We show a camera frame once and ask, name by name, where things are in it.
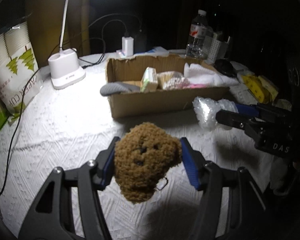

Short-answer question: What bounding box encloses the bubble wrap piece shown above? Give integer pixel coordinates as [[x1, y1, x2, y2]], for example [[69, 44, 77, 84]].
[[193, 96, 238, 132]]

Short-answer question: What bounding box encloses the brown fuzzy plush toy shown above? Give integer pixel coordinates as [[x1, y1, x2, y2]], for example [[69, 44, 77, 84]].
[[114, 122, 182, 204]]

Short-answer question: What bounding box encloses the pink knitted item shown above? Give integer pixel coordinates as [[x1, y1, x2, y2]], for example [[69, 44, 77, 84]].
[[186, 84, 207, 89]]

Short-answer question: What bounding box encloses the white towel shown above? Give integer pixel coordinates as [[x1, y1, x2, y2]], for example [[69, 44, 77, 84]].
[[184, 63, 239, 87]]

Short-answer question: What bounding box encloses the grey dotted glove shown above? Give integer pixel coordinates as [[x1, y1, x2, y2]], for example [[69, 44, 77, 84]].
[[100, 82, 140, 96]]

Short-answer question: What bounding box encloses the cartoon tissue packet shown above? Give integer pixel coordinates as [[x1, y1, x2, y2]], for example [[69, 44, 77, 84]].
[[140, 67, 159, 93]]

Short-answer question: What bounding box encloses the yellow snack packet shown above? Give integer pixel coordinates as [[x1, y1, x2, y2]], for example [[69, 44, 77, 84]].
[[242, 75, 271, 104]]

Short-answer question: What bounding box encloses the pale yellow tissue pack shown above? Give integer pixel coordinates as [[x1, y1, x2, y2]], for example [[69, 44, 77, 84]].
[[258, 76, 279, 101]]

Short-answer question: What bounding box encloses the crumpled yellowish plastic bag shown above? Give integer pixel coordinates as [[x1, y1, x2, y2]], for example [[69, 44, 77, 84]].
[[276, 99, 292, 111]]

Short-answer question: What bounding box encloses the white embossed tablecloth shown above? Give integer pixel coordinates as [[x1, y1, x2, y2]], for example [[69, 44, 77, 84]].
[[0, 63, 273, 239]]

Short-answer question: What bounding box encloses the white perforated basket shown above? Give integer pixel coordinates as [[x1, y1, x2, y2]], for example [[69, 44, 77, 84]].
[[203, 32, 230, 64]]

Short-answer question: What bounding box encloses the clear water bottle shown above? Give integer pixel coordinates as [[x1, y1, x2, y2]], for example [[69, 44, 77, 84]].
[[186, 10, 207, 58]]

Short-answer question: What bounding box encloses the white blue flat box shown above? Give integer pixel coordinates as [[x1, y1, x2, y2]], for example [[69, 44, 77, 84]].
[[139, 47, 170, 56]]

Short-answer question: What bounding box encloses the open cardboard box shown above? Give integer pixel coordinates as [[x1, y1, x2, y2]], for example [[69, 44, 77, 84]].
[[104, 54, 231, 119]]

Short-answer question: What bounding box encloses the white desk lamp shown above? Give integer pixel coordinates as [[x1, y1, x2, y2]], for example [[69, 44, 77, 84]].
[[38, 0, 118, 91]]

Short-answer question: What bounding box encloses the white paper cup sleeve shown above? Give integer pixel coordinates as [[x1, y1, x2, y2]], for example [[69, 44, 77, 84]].
[[0, 22, 43, 117]]

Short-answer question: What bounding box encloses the white charger plug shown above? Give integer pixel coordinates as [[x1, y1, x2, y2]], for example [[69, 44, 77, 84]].
[[122, 37, 134, 56]]

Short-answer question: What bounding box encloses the yellow curtain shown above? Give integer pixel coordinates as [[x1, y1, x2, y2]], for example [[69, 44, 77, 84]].
[[25, 0, 90, 67]]

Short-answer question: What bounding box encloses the black lamp cable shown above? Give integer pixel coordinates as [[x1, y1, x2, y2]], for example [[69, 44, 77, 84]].
[[0, 13, 143, 198]]

